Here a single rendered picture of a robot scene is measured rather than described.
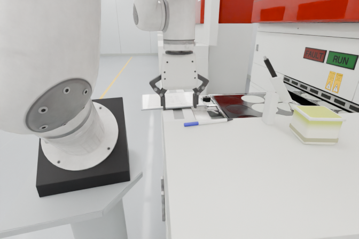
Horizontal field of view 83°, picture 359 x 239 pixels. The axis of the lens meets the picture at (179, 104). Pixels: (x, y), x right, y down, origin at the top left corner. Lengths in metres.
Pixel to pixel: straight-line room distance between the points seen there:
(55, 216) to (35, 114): 0.39
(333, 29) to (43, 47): 0.90
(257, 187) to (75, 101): 0.30
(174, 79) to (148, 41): 8.11
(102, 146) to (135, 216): 1.06
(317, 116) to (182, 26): 0.36
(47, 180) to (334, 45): 0.99
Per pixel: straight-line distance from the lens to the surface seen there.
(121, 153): 0.59
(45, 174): 0.62
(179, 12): 0.52
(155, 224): 1.54
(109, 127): 0.60
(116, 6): 8.76
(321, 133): 0.54
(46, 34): 0.20
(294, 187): 0.41
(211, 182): 0.37
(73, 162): 0.59
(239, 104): 0.89
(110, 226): 0.74
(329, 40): 0.96
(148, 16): 0.48
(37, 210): 0.61
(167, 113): 0.62
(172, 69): 0.55
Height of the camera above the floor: 1.22
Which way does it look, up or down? 22 degrees down
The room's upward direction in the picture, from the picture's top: straight up
